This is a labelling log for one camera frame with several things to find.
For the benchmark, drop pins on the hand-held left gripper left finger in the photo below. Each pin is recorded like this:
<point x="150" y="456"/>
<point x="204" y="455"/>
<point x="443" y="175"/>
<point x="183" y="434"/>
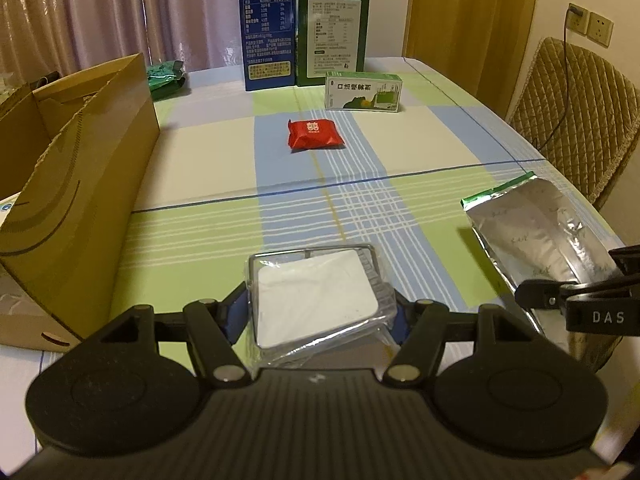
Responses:
<point x="236" y="312"/>

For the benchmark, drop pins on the tall blue carton box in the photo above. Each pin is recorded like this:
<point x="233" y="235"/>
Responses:
<point x="267" y="35"/>

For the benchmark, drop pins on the quilted chair cover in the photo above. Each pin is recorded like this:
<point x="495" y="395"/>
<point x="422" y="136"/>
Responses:
<point x="580" y="120"/>

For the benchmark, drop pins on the red snack packet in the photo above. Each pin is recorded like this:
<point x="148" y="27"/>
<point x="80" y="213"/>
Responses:
<point x="316" y="134"/>

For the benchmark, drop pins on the cardboard box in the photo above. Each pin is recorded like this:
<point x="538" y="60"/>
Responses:
<point x="90" y="170"/>

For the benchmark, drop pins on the wooden door panel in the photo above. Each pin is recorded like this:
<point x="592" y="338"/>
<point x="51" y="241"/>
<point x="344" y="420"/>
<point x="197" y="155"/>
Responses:
<point x="470" y="20"/>

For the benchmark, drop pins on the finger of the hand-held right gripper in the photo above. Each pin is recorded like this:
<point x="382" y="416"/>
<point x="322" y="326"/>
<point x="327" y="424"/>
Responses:
<point x="542" y="294"/>
<point x="627" y="260"/>

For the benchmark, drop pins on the silver foil pouch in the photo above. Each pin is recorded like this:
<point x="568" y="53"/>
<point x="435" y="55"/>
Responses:
<point x="530" y="230"/>

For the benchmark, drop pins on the wall socket with plug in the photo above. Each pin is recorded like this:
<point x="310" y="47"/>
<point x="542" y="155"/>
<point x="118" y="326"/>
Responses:
<point x="577" y="17"/>

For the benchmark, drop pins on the green white packet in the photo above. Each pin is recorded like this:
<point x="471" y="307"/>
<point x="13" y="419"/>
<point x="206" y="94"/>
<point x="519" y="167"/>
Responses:
<point x="7" y="90"/>

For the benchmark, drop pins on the empty wall socket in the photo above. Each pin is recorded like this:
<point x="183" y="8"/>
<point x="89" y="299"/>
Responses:
<point x="600" y="29"/>

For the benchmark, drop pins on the pale purple curtain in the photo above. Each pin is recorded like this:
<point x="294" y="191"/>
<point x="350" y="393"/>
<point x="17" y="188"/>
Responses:
<point x="125" y="10"/>

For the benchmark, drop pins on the translucent plastic box blue label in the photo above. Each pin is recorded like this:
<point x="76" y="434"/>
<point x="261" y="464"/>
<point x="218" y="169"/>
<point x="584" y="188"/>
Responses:
<point x="315" y="300"/>

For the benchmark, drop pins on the green foil packet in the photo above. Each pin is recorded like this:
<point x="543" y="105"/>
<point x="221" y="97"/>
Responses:
<point x="165" y="80"/>

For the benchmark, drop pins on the plaid cloth covered desktop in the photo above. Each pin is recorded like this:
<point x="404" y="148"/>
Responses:
<point x="400" y="200"/>

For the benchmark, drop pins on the small white green medicine box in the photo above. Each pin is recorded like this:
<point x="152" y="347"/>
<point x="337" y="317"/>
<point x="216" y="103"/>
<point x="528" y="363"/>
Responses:
<point x="360" y="91"/>

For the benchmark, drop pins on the dark green carton box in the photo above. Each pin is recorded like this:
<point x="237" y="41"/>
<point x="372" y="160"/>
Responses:
<point x="332" y="35"/>

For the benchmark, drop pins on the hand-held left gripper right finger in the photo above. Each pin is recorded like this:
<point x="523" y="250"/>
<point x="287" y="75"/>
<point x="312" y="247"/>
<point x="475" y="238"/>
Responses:
<point x="401" y="317"/>

